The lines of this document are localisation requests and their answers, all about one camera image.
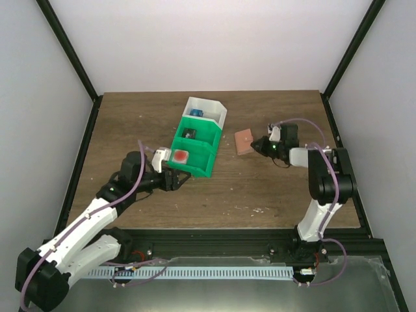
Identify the red white card stack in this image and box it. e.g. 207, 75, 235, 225
172, 149, 189, 164

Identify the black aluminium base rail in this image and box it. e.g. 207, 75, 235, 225
42, 229, 384, 264

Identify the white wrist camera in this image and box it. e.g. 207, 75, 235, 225
151, 147, 172, 173
267, 123, 281, 142

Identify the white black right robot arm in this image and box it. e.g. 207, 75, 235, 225
250, 122, 358, 262

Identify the green plastic bin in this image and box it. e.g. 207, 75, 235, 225
172, 116, 222, 153
167, 138, 216, 177

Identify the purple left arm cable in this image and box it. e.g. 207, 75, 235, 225
19, 139, 153, 309

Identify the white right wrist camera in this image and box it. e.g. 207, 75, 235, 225
267, 123, 281, 142

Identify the black right frame post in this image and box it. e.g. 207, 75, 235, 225
322, 0, 387, 98

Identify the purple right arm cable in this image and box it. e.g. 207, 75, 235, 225
274, 118, 348, 289

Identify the white plastic bin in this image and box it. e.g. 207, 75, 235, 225
182, 97, 228, 130

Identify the blue card stack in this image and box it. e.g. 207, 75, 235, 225
189, 109, 204, 118

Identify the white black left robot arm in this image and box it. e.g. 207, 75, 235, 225
15, 149, 190, 311

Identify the black VIP card stack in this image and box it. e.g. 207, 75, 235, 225
181, 128, 197, 139

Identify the black frame post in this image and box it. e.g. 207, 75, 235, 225
322, 0, 387, 98
34, 0, 99, 101

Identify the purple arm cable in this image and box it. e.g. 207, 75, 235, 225
19, 139, 153, 309
274, 118, 348, 289

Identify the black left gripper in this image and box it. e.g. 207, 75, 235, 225
135, 166, 192, 193

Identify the green middle plastic bin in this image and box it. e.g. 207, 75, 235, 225
172, 116, 222, 153

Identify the black left frame post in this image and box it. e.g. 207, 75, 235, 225
34, 0, 99, 101

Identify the light blue slotted cable duct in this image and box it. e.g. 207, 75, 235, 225
85, 266, 294, 281

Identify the green front plastic bin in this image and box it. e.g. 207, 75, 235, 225
167, 138, 216, 177

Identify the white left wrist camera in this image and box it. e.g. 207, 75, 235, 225
151, 147, 172, 173

